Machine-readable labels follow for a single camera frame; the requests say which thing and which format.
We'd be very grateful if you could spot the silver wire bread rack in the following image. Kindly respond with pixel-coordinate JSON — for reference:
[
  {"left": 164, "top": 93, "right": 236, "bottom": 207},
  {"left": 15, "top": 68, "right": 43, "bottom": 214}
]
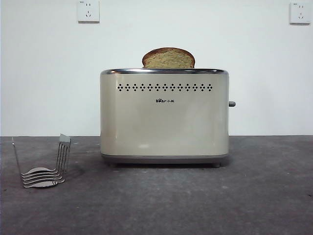
[{"left": 11, "top": 133, "right": 73, "bottom": 189}]

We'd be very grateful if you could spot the cream two-slot toaster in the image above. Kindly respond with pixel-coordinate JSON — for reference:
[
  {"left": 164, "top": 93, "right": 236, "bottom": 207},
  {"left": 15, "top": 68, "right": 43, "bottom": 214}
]
[{"left": 99, "top": 68, "right": 230, "bottom": 168}]

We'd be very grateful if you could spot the white wall socket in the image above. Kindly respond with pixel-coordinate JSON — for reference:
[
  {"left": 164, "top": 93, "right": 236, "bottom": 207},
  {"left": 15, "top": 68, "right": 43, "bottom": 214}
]
[
  {"left": 290, "top": 1, "right": 312, "bottom": 25},
  {"left": 78, "top": 0, "right": 100, "bottom": 24}
]

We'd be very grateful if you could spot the brown-crusted bread slice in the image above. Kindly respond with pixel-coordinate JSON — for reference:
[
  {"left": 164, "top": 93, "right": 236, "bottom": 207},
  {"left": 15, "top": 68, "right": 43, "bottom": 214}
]
[{"left": 141, "top": 47, "right": 197, "bottom": 70}]

